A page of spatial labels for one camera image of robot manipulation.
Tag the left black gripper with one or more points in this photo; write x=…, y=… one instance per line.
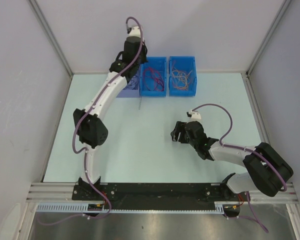
x=143, y=60

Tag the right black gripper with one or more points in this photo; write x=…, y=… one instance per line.
x=179, y=127

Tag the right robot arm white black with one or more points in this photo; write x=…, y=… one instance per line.
x=267, y=171

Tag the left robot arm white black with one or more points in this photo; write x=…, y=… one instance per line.
x=90, y=131

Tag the blue bin middle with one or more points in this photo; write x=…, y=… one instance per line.
x=153, y=77

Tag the blue bin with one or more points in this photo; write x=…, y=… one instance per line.
x=182, y=76
x=153, y=77

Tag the lavender plastic bin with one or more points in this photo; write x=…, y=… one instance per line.
x=132, y=90

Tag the blue bin right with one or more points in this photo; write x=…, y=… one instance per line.
x=182, y=76

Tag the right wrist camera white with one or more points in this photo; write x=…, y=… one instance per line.
x=193, y=116

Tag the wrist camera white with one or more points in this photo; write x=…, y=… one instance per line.
x=134, y=31
x=193, y=116

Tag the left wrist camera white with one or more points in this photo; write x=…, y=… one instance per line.
x=134, y=31

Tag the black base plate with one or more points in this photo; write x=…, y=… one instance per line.
x=166, y=196

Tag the right aluminium table rail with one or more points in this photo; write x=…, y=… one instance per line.
x=258, y=118

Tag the left aluminium frame post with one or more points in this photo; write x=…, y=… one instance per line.
x=38, y=13

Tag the aluminium frame post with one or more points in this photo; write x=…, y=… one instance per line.
x=38, y=13
x=269, y=34

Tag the front aluminium rail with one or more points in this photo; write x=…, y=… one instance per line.
x=63, y=192

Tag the right aluminium frame post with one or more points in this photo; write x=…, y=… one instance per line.
x=269, y=34

